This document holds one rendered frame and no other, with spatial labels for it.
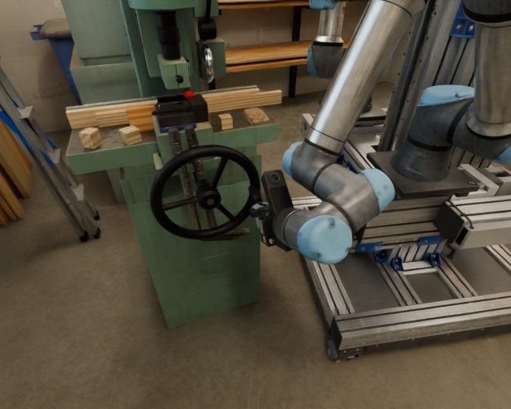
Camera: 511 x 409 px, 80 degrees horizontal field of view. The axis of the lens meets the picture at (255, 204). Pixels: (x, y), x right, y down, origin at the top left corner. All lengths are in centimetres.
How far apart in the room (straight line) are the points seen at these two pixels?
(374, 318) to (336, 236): 87
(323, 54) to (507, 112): 72
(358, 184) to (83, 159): 70
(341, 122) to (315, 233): 22
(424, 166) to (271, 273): 100
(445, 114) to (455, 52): 30
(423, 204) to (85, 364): 140
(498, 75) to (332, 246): 42
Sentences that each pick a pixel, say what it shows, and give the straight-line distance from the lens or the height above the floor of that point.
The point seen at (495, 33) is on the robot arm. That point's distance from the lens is 64.
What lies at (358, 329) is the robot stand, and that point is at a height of 21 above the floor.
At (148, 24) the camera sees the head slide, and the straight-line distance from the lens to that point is 108.
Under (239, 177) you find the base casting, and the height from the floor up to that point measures 73.
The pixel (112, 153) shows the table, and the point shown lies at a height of 89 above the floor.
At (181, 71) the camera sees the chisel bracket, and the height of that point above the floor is 105.
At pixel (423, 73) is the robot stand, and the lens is 112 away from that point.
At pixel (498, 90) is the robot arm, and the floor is 111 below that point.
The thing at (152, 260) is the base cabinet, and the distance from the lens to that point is 117.
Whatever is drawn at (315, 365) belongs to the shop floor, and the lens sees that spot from 143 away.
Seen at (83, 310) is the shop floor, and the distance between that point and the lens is 173.
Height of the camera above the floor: 128
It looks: 38 degrees down
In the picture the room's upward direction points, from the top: straight up
